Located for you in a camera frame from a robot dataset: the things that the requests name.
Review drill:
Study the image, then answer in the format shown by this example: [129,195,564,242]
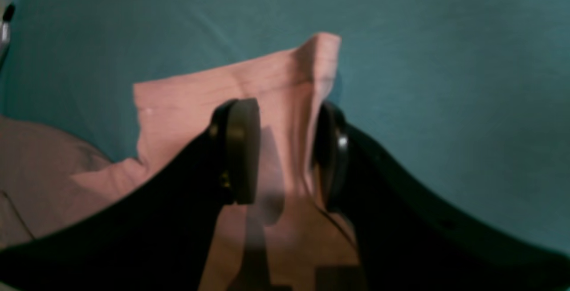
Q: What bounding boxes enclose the blue table cloth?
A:
[1,0,570,253]

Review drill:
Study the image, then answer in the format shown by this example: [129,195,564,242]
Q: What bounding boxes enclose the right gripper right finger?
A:
[313,101,570,291]

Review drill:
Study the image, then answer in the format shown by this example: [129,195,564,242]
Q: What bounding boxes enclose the pink T-shirt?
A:
[1,33,368,291]

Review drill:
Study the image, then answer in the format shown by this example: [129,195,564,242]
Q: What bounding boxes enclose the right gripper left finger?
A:
[1,98,261,291]

